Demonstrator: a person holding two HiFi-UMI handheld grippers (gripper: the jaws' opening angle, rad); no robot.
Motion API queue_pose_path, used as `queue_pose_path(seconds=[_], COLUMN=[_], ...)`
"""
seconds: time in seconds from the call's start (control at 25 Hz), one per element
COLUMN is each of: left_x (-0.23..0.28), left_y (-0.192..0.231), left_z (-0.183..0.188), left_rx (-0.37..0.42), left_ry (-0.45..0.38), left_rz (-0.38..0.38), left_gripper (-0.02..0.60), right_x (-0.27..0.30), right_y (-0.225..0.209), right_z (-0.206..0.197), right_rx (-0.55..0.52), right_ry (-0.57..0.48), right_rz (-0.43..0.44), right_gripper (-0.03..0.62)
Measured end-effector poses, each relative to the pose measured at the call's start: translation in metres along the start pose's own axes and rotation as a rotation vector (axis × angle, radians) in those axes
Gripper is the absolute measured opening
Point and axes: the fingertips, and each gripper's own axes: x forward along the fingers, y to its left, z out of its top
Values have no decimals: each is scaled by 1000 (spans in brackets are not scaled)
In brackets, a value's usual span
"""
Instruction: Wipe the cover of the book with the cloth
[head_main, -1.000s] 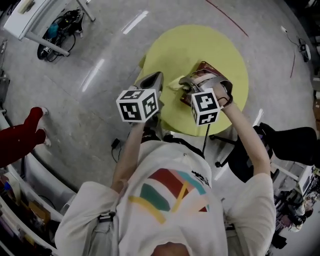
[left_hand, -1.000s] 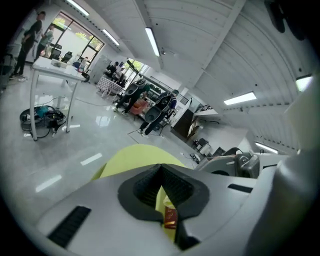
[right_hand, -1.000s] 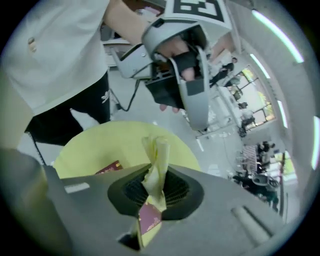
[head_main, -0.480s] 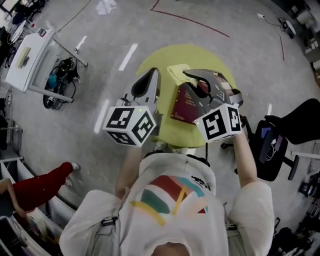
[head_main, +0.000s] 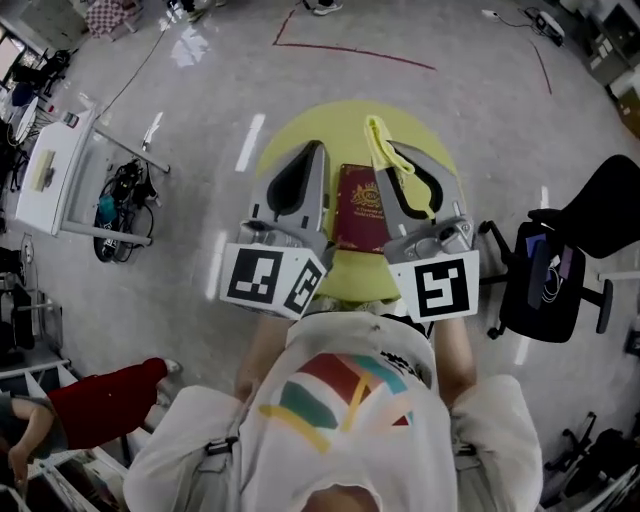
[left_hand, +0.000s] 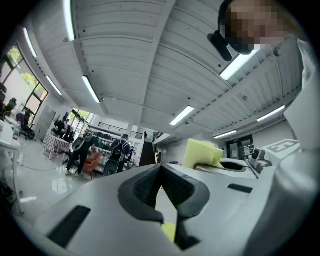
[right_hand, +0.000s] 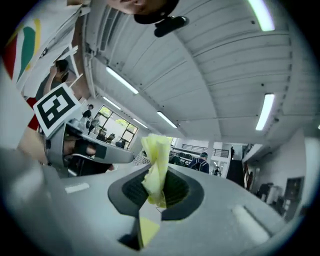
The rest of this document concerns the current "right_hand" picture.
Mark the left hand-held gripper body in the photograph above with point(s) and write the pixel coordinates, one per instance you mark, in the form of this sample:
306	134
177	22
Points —
56	107

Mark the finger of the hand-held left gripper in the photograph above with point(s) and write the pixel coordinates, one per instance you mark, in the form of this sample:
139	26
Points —
117	157
110	145

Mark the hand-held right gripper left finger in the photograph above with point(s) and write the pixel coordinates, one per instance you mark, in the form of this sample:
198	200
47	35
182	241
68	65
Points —
87	212

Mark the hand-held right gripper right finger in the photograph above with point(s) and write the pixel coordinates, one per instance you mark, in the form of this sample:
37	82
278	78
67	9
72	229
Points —
220	220

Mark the yellow cloth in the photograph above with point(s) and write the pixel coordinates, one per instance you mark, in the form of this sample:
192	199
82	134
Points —
157	160

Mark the person's left forearm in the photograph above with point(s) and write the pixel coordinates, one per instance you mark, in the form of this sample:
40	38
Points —
31	147

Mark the person's left hand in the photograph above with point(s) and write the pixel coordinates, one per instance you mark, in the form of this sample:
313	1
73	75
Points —
91	150

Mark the large window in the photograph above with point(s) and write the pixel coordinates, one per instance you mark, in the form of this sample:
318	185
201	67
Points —
112	125

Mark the checkered cloth table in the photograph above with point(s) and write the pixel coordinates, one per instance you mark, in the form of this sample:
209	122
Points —
140	158

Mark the ceiling strip light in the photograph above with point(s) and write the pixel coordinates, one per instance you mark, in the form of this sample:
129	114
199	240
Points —
167	119
122	80
140	123
262	15
265	112
112	103

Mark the dark staircase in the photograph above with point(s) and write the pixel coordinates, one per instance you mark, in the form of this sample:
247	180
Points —
235	172

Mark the metal rack of black seats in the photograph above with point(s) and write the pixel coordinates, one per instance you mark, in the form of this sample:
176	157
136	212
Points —
180	156

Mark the round yellow-green table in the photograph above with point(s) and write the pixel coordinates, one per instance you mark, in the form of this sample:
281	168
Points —
148	230

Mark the white printed T-shirt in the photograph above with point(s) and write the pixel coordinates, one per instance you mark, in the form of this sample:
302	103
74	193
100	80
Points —
50	30

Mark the grey cabinet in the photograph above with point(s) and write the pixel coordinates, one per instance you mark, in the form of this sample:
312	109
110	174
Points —
295	187

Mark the ceiling air vent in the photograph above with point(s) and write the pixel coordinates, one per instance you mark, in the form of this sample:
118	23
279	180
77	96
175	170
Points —
107	27

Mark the person's head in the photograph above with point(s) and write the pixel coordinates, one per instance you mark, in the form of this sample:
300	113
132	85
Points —
135	5

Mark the white shelving frame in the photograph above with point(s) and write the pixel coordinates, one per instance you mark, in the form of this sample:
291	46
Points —
74	52

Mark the black head camera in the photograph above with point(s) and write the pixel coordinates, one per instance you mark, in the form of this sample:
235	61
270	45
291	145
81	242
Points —
170	26

